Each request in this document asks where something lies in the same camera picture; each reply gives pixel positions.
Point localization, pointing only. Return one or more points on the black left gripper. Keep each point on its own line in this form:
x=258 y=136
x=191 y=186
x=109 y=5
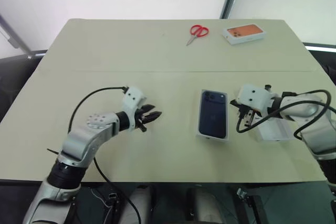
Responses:
x=139 y=121

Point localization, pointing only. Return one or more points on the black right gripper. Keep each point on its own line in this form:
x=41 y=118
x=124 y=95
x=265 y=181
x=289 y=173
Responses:
x=249 y=117

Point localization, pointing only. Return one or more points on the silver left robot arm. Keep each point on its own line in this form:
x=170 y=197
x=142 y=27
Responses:
x=78 y=142

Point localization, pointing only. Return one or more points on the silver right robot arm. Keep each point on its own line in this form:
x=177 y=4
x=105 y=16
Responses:
x=312 y=127

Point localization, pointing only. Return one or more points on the dark blue phone box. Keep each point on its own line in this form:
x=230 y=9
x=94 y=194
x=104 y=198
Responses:
x=211 y=140

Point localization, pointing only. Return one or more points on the white phone box lid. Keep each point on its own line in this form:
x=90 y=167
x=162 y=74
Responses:
x=275 y=132

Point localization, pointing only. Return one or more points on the white box with orange print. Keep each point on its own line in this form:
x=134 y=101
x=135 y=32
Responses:
x=244 y=34

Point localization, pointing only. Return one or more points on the dark blue smartphone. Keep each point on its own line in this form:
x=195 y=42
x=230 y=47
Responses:
x=212 y=115

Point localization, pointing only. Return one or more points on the black metal table clamp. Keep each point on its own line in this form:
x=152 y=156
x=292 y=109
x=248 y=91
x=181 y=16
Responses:
x=248 y=200

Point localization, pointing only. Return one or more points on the grey metal stand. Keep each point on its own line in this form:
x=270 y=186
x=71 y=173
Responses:
x=13 y=35

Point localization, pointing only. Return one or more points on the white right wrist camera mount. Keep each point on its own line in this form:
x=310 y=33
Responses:
x=253 y=97

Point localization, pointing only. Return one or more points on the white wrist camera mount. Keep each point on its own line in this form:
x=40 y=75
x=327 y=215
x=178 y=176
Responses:
x=132 y=97
x=253 y=97

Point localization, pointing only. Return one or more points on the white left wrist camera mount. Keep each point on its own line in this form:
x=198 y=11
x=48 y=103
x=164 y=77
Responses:
x=132 y=97

